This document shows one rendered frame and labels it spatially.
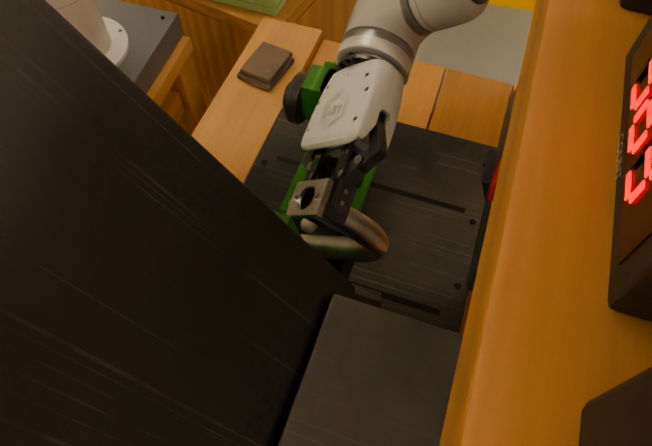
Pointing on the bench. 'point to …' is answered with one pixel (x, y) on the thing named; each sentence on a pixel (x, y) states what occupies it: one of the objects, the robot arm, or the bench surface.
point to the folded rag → (266, 66)
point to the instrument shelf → (553, 229)
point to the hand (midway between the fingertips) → (326, 201)
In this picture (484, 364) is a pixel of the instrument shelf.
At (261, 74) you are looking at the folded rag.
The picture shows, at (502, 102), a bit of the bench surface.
